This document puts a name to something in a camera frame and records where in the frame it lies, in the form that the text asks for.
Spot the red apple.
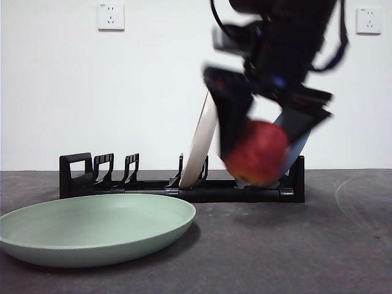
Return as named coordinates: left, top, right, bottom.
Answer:
left=224, top=120, right=291, bottom=187

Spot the green plate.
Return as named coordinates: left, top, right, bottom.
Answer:
left=0, top=193, right=197, bottom=269

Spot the blue plate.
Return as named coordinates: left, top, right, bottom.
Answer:
left=272, top=113, right=312, bottom=180

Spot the beige plate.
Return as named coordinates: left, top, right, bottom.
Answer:
left=179, top=90, right=219, bottom=188

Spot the black plate rack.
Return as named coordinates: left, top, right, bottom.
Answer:
left=58, top=152, right=306, bottom=203

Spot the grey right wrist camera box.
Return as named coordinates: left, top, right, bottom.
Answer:
left=213, top=21, right=261, bottom=58

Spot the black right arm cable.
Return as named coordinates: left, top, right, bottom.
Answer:
left=309, top=0, right=350, bottom=73
left=209, top=0, right=243, bottom=38

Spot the white wall socket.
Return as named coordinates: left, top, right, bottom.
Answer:
left=356, top=7, right=383, bottom=35
left=97, top=2, right=126, bottom=31

